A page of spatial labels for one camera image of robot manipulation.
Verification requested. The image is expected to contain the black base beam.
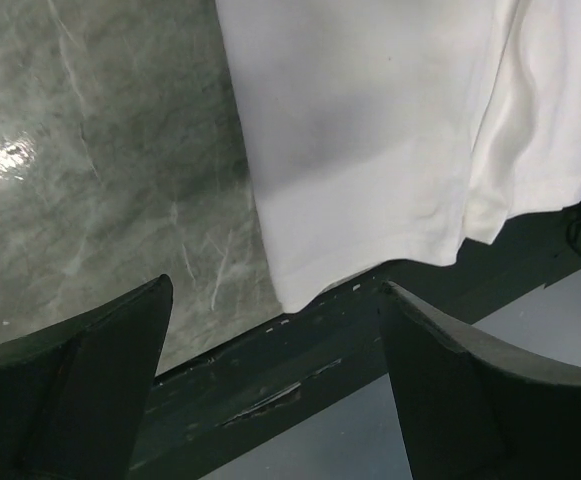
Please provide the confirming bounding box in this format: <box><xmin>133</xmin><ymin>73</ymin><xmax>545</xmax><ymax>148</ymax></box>
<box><xmin>128</xmin><ymin>203</ymin><xmax>581</xmax><ymax>479</ymax></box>

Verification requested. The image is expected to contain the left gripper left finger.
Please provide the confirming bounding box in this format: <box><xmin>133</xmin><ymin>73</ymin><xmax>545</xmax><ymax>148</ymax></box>
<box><xmin>0</xmin><ymin>275</ymin><xmax>173</xmax><ymax>479</ymax></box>

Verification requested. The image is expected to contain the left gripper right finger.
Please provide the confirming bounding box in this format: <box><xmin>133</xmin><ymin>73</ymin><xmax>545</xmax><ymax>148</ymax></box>
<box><xmin>378</xmin><ymin>283</ymin><xmax>581</xmax><ymax>479</ymax></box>

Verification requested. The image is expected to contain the white polo shirt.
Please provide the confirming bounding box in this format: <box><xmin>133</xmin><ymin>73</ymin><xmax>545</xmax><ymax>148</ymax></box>
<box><xmin>216</xmin><ymin>1</ymin><xmax>581</xmax><ymax>313</ymax></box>

